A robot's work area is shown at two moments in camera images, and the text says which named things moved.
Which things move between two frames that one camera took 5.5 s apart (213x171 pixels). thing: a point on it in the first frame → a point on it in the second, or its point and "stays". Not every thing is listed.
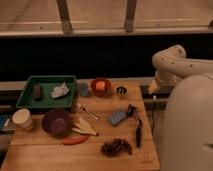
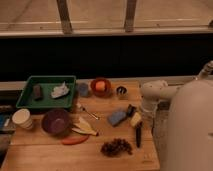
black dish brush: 131,111 stays
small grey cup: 83,89 stays
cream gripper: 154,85 → 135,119
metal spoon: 83,109 stays
